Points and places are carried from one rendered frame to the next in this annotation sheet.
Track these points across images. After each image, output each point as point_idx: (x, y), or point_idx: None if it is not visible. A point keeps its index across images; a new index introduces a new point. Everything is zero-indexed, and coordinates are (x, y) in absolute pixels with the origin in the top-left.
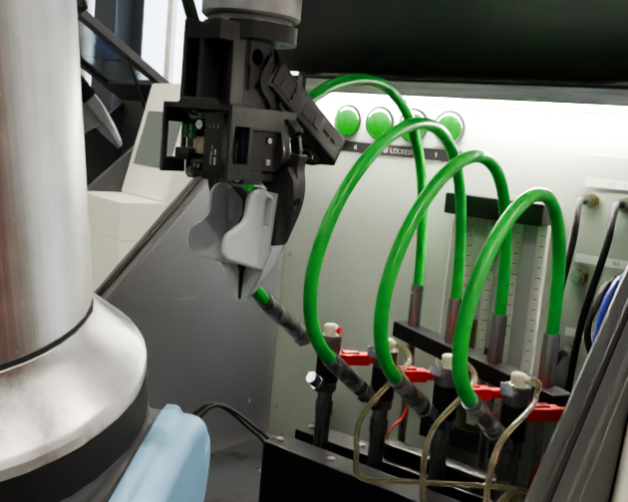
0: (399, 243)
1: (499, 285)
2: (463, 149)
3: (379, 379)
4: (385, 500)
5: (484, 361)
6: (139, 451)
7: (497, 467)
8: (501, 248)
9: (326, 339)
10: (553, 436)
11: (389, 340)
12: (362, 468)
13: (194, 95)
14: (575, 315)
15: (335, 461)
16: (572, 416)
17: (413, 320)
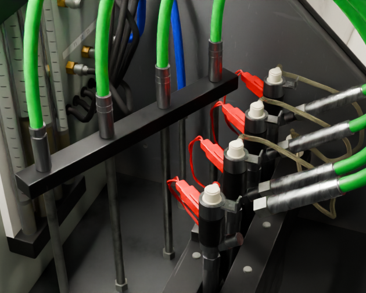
0: None
1: (167, 39)
2: None
3: (247, 176)
4: (281, 232)
5: (162, 110)
6: None
7: (273, 140)
8: (171, 6)
9: (226, 200)
10: (354, 70)
11: (240, 142)
12: (251, 245)
13: None
14: (64, 36)
15: (250, 265)
16: (344, 53)
17: (50, 160)
